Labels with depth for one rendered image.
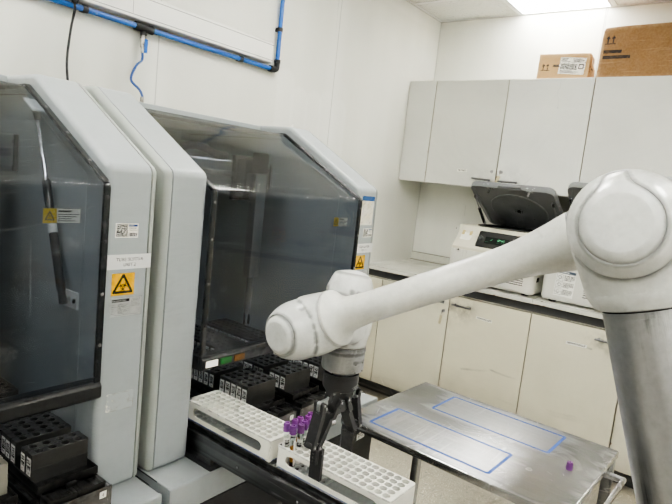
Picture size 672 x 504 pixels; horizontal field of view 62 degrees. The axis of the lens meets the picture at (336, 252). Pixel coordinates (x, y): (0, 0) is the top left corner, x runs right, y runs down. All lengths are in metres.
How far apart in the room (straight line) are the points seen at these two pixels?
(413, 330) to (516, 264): 2.80
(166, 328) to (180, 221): 0.25
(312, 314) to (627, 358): 0.48
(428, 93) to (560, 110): 0.92
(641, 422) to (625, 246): 0.23
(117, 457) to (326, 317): 0.63
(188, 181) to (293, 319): 0.48
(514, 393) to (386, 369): 0.89
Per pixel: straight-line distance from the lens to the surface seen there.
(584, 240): 0.73
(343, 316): 0.96
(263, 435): 1.36
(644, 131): 3.58
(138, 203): 1.23
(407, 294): 0.95
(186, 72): 2.70
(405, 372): 3.85
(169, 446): 1.46
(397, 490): 1.21
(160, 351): 1.35
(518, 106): 3.79
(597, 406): 3.42
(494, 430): 1.67
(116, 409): 1.33
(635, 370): 0.80
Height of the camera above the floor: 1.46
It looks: 7 degrees down
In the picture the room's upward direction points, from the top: 6 degrees clockwise
